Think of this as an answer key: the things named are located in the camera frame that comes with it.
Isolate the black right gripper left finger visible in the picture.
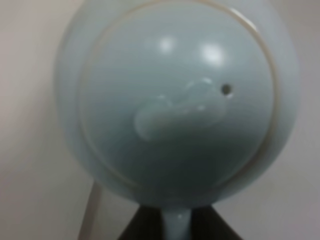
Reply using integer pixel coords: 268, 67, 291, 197
118, 205, 164, 240

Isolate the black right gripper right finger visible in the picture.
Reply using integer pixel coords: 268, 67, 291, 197
190, 205, 242, 240

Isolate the light blue porcelain teapot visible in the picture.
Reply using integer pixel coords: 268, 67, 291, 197
54, 0, 299, 240

